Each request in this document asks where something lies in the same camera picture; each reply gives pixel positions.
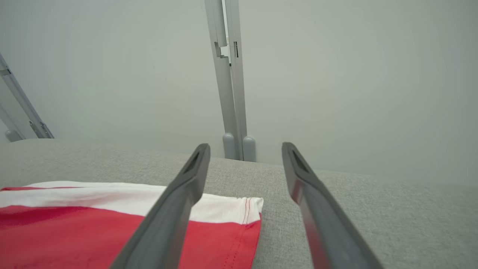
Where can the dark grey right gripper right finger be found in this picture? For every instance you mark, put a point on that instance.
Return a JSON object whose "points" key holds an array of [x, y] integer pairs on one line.
{"points": [[328, 224]]}

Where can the grey partition frame post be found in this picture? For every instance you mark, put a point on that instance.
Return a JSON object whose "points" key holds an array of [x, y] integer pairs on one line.
{"points": [[231, 97]]}

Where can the grey rounded post foot cap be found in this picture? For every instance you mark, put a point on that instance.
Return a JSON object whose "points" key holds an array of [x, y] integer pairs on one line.
{"points": [[249, 149], [230, 147]]}

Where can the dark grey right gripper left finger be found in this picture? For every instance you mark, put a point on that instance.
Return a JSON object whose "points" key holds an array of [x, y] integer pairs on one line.
{"points": [[168, 220]]}

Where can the grey slanted partition post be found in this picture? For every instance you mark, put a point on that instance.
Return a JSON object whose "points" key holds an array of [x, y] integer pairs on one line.
{"points": [[22, 101]]}

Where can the red Bulls basketball jersey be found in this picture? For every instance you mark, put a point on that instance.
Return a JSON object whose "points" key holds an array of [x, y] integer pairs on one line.
{"points": [[74, 231]]}

